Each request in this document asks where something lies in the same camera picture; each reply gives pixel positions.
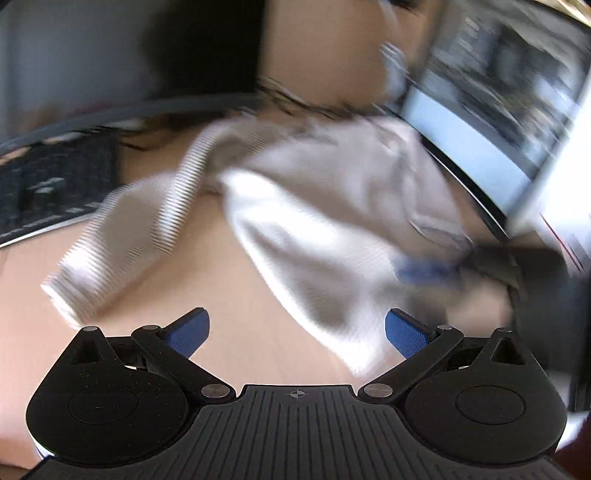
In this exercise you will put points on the white printed box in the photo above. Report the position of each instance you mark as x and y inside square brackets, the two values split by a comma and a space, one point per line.
[561, 194]

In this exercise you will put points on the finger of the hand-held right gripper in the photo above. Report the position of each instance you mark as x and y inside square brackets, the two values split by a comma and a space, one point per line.
[429, 271]

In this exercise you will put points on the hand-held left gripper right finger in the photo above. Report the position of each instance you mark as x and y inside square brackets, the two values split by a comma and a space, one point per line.
[406, 333]

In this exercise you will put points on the black keyboard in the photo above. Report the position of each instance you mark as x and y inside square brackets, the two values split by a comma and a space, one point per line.
[55, 184]

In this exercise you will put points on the monitor with lit screen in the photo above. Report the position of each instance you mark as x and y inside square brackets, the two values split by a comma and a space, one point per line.
[485, 115]

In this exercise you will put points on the striped white shirt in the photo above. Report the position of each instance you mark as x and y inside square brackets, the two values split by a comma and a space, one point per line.
[323, 221]

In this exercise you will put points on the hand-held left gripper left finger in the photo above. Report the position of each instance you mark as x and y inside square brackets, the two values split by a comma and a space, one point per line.
[190, 333]

